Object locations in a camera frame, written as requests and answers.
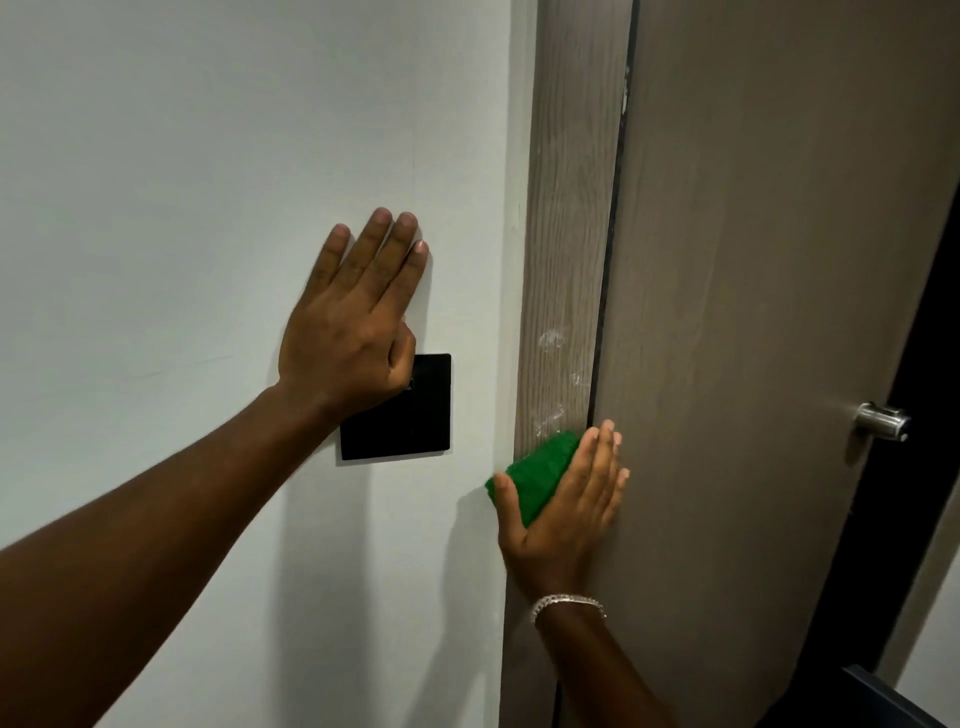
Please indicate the person's left hand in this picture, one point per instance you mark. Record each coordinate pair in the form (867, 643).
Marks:
(345, 345)

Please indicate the person's right forearm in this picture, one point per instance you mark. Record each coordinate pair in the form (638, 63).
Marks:
(600, 675)

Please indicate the person's left forearm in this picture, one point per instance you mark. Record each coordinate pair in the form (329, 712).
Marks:
(150, 540)

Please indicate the brown wooden door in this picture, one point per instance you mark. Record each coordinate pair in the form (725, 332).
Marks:
(750, 300)

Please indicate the person's left little finger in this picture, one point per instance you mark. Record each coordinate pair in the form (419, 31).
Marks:
(331, 259)

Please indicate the dark grey furniture corner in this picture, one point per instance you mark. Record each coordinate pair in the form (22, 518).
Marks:
(892, 701)

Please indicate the silver door knob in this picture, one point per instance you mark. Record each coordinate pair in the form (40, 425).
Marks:
(885, 421)

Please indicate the person's left thumb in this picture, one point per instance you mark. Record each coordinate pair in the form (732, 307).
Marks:
(405, 356)

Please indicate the person's left middle finger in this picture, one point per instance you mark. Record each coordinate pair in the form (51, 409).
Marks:
(394, 255)

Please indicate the green scrub sponge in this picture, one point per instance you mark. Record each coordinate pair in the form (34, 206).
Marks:
(540, 472)

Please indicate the person's right little finger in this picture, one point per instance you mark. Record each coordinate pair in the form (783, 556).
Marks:
(616, 495)

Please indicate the person's right hand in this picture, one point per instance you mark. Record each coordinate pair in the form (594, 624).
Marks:
(559, 540)

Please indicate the wood grain door frame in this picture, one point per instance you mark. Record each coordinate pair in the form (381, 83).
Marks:
(570, 187)

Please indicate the person's right thumb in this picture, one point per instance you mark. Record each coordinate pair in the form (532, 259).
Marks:
(510, 510)

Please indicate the black wall switch plate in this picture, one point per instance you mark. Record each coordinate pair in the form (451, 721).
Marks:
(420, 420)

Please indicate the person's right middle finger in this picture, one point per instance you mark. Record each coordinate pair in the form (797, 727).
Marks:
(598, 461)

